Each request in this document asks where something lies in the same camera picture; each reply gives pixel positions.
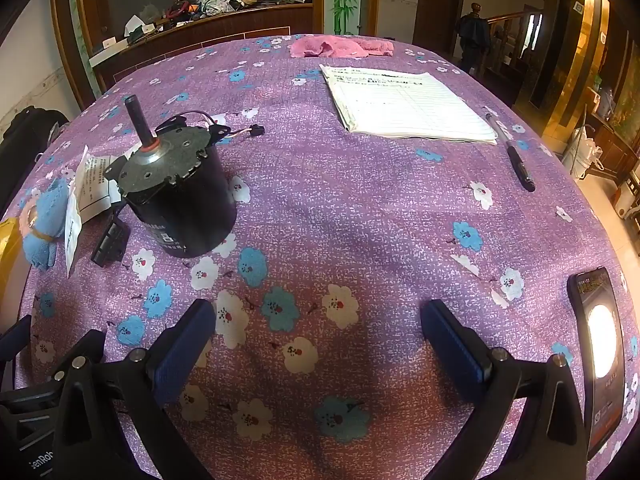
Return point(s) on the person in dark clothes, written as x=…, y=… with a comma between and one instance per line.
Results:
x=474, y=35

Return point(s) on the yellow bag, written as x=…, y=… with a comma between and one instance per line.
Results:
x=10, y=248

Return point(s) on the blue plush toy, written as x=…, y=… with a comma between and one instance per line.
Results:
x=42, y=223

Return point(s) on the purple floral tablecloth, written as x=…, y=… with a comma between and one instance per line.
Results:
x=318, y=369

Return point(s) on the black pen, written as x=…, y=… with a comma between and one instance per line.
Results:
x=526, y=181

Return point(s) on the black cable connector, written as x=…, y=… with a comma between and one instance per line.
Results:
x=112, y=245

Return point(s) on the white plastic bucket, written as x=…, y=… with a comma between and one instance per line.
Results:
x=581, y=154

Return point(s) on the pink cloth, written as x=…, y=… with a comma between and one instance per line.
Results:
x=330, y=46

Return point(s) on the white plastic instruction bag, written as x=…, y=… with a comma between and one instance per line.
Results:
x=90, y=194

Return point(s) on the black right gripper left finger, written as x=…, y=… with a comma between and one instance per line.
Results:
x=89, y=442

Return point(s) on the black backpack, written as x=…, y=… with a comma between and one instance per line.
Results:
x=27, y=136

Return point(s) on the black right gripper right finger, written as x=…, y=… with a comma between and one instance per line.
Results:
x=550, y=439

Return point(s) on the white paper stack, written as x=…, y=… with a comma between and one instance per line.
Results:
x=399, y=105

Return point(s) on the black smartphone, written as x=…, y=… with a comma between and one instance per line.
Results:
x=600, y=337

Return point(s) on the black cylindrical motor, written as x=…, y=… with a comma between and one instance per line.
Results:
x=175, y=184

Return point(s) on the wooden cabinet counter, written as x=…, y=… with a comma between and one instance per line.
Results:
x=102, y=41

